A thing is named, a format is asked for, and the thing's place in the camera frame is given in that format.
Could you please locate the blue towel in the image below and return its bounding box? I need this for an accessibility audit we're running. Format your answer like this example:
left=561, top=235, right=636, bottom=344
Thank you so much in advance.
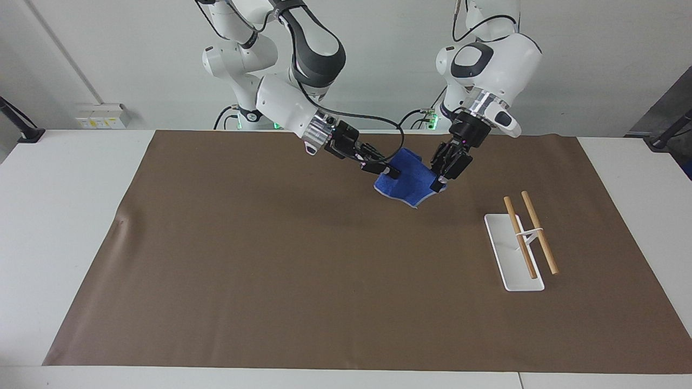
left=374, top=148, right=449, bottom=210

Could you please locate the black stand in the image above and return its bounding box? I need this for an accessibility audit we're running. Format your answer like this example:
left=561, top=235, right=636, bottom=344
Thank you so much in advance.
left=643, top=108, right=692, bottom=151
left=0, top=96, right=46, bottom=144

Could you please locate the white wall socket box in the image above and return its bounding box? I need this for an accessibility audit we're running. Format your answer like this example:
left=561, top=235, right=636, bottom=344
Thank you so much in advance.
left=75, top=103, right=132, bottom=130

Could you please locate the white wall cable duct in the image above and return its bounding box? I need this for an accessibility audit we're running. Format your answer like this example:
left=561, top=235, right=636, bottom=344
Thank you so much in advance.
left=26, top=0, right=104, bottom=106

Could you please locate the black cable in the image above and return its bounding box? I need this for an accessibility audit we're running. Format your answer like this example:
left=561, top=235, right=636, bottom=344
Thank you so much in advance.
left=292, top=65, right=405, bottom=165
left=452, top=0, right=521, bottom=43
left=400, top=86, right=448, bottom=131
left=213, top=104, right=239, bottom=131

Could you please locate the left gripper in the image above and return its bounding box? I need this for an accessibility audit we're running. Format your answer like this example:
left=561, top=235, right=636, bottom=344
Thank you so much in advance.
left=430, top=110, right=493, bottom=194

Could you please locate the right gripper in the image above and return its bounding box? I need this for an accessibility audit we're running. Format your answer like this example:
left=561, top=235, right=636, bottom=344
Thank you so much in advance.
left=325, top=120, right=402, bottom=180

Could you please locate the white rack with wooden bars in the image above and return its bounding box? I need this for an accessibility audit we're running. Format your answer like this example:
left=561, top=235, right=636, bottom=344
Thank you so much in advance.
left=483, top=190, right=559, bottom=293

